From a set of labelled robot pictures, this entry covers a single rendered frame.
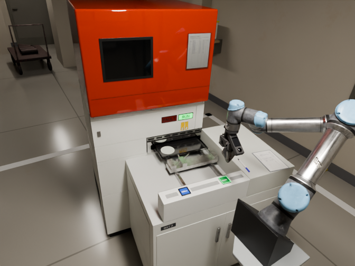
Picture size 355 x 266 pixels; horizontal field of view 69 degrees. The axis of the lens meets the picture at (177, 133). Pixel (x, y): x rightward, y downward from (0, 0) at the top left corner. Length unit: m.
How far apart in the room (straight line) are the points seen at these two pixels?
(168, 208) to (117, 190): 0.74
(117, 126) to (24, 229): 1.44
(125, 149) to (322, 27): 2.56
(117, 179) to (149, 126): 0.48
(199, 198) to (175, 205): 0.15
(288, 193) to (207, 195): 0.50
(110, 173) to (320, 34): 2.71
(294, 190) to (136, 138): 1.11
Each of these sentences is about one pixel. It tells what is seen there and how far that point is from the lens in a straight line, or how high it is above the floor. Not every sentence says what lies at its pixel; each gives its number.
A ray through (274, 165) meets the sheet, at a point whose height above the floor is 0.97.
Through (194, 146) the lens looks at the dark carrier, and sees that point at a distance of 1.93.
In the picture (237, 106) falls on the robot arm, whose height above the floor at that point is 1.45.
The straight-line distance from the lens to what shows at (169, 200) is 1.41.
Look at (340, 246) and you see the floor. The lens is 2.87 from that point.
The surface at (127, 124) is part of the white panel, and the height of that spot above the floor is 1.11.
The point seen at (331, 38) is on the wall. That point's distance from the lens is 3.42.
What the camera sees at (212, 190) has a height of 0.96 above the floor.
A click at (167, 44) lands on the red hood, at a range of 1.61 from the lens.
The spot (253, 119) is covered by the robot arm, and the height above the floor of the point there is 1.41.
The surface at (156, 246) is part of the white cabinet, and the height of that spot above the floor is 0.63.
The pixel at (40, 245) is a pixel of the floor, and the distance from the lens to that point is 2.63.
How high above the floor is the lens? 1.97
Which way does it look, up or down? 31 degrees down
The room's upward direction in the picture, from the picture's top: 3 degrees clockwise
